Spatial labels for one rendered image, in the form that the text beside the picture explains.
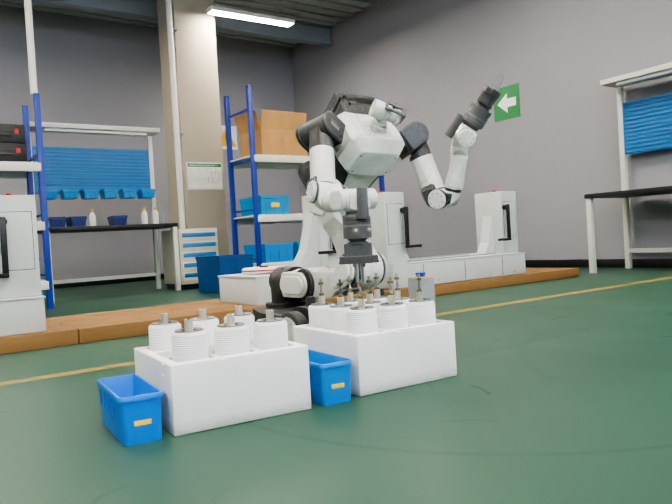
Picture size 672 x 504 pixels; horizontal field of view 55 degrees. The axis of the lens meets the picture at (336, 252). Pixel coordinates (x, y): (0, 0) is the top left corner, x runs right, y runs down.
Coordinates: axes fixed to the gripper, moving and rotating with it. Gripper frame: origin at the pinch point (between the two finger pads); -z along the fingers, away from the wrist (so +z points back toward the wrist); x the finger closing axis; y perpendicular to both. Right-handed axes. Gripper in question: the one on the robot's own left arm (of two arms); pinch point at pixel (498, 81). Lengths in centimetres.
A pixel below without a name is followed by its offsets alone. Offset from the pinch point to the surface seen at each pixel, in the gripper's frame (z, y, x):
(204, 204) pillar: 289, 317, -470
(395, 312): 77, -21, 60
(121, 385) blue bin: 125, 27, 109
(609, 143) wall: -22, -53, -495
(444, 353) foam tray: 82, -41, 50
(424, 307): 73, -27, 50
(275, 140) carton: 156, 249, -418
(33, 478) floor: 122, 14, 154
